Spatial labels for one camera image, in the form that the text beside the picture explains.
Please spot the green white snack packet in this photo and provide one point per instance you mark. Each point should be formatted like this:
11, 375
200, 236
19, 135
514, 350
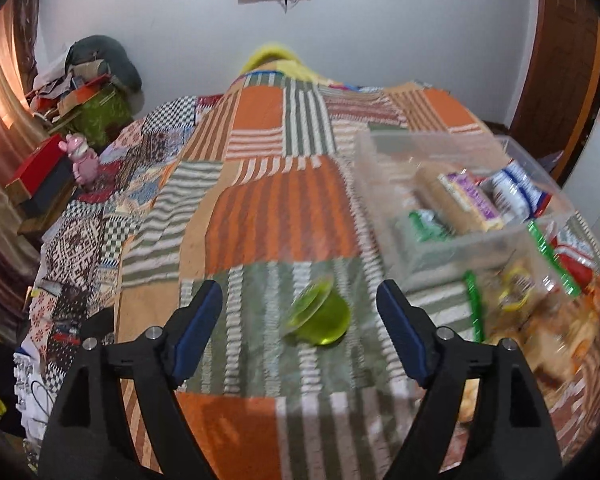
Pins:
422, 227

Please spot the red white snack packet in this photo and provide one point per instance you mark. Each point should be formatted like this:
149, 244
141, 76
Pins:
575, 255

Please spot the clear plastic storage box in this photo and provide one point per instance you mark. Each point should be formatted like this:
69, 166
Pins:
447, 187

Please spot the red black box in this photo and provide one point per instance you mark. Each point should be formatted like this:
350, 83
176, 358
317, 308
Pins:
42, 172

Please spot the blue white snack packet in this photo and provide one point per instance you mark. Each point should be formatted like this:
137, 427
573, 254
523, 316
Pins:
520, 192

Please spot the purple-label biscuit pack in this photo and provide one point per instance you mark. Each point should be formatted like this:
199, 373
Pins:
455, 200

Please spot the green jelly cup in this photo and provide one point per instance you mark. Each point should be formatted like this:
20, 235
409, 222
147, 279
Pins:
319, 316

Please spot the yellow pillow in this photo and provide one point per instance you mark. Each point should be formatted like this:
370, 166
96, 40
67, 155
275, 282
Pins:
275, 62

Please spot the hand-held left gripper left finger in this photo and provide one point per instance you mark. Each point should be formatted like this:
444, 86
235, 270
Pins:
197, 327

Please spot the pink plush toy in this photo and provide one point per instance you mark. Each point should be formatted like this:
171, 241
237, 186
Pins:
82, 160

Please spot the wooden door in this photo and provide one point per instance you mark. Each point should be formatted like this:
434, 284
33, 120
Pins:
555, 65

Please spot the orange snack packet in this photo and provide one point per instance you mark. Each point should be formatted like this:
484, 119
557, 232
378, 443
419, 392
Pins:
562, 345

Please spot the green edged cookie packet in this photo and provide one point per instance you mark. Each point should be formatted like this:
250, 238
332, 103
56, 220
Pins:
517, 287

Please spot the patchwork striped blanket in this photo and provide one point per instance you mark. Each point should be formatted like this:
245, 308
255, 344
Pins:
280, 220

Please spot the grey bag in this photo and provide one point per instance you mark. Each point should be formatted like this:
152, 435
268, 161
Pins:
107, 57

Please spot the pink curtain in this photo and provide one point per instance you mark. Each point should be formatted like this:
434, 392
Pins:
2, 100

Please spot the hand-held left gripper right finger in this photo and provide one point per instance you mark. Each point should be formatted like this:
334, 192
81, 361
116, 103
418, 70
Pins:
402, 327

